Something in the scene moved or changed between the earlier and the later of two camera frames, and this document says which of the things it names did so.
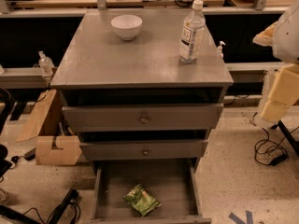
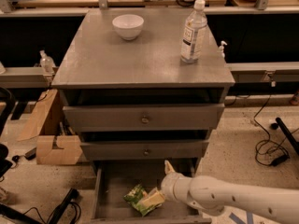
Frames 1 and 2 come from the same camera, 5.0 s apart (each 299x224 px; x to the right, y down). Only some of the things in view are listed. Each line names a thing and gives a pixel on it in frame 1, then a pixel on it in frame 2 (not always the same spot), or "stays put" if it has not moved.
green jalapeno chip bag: [141, 200] stays put
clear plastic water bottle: [192, 34] stays put
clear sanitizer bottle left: [46, 63] stays put
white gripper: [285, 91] → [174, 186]
